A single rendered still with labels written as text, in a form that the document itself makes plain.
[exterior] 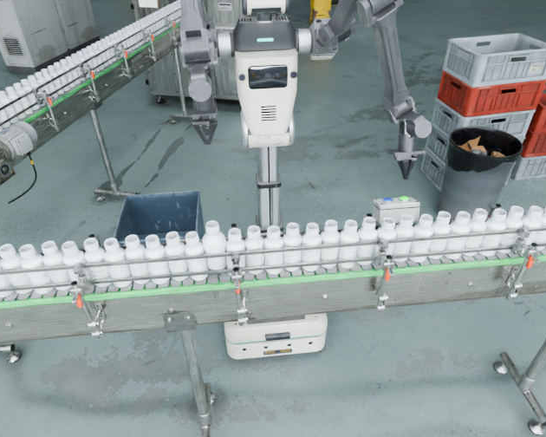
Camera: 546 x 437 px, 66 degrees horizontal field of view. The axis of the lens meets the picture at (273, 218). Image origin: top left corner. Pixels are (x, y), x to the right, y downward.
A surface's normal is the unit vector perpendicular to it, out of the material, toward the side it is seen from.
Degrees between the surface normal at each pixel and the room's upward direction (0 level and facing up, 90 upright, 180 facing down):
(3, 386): 0
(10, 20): 90
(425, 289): 90
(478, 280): 90
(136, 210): 90
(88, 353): 0
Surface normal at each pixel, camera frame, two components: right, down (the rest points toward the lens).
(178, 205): 0.11, 0.60
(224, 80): -0.21, 0.60
